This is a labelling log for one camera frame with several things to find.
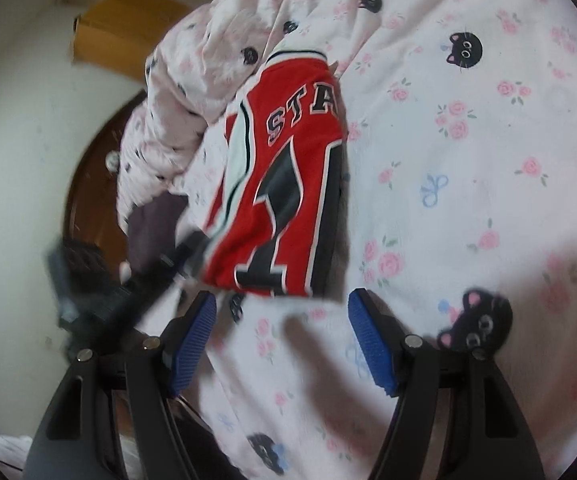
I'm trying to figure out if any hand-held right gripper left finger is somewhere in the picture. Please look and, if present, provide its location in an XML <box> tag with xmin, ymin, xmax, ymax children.
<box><xmin>24</xmin><ymin>291</ymin><xmax>218</xmax><ymax>480</ymax></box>

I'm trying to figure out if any brown cardboard box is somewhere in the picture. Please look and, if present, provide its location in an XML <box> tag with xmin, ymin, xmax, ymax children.
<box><xmin>72</xmin><ymin>0</ymin><xmax>196</xmax><ymax>83</ymax></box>

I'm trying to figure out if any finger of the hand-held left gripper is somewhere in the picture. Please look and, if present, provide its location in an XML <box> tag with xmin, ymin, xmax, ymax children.
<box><xmin>127</xmin><ymin>233</ymin><xmax>210</xmax><ymax>319</ymax></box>

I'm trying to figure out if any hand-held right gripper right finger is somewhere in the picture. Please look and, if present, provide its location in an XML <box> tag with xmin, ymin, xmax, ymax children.
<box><xmin>347</xmin><ymin>288</ymin><xmax>545</xmax><ymax>480</ymax></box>

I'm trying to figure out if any red and white jersey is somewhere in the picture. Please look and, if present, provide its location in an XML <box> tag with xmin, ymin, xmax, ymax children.
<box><xmin>201</xmin><ymin>49</ymin><xmax>349</xmax><ymax>298</ymax></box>

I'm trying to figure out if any pink cat-print blanket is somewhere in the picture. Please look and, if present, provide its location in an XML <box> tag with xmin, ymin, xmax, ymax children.
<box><xmin>116</xmin><ymin>0</ymin><xmax>577</xmax><ymax>480</ymax></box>

